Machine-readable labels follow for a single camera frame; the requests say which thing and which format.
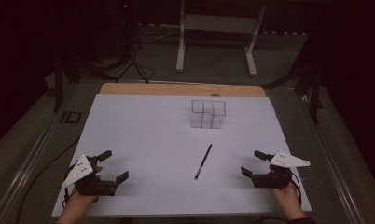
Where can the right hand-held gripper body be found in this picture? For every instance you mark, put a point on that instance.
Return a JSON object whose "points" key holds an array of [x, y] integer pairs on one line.
{"points": [[274, 181]]}

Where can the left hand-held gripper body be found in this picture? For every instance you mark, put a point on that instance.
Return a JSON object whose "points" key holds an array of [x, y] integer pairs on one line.
{"points": [[95, 187]]}

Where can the person's left hand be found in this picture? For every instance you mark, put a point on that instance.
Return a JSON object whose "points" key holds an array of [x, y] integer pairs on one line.
{"points": [[81, 201]]}

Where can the person's right hand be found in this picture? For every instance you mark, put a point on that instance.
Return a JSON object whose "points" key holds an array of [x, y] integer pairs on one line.
{"points": [[286, 198]]}

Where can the black pen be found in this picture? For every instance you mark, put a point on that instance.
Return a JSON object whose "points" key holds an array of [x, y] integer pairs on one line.
{"points": [[203, 161]]}

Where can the white table board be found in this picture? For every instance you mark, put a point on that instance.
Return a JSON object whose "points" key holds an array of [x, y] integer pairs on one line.
{"points": [[163, 149]]}

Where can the clear acrylic organizer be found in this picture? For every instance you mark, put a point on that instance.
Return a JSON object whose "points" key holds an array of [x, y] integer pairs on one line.
{"points": [[207, 113]]}

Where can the black tripod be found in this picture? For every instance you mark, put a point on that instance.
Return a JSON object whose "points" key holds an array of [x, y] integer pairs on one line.
{"points": [[133, 62]]}

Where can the metal floor rail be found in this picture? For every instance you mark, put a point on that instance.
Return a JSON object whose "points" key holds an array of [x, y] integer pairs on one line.
{"points": [[335, 168], [24, 168]]}

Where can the white metal desk frame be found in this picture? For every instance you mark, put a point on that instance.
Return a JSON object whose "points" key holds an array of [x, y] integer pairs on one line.
{"points": [[218, 23]]}

